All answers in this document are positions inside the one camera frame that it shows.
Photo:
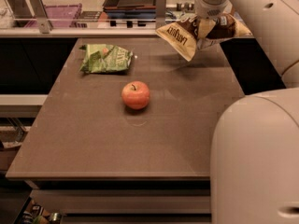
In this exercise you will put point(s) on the items in open drawer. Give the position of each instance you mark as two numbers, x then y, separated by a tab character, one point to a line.
34	213

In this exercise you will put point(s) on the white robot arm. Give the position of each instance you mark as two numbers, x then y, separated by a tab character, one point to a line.
254	164

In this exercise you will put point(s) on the dark tray stack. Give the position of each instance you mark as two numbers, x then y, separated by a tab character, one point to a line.
130	9

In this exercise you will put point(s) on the metal rail bracket middle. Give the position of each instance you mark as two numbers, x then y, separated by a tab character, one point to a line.
160	13

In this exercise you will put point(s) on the metal rail bracket left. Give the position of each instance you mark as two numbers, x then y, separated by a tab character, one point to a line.
43	23

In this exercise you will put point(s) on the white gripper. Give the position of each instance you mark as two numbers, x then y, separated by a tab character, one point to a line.
210	8

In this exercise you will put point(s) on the brown chip bag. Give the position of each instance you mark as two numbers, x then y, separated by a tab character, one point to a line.
183	35

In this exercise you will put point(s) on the red apple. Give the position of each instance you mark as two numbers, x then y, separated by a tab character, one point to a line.
136	95

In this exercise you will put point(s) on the purple plastic crate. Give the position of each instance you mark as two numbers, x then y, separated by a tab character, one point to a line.
64	16

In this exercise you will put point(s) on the metal rail bracket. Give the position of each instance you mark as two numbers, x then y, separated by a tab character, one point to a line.
160	13
43	23

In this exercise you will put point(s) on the green chip bag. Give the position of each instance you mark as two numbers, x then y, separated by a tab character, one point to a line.
105	58

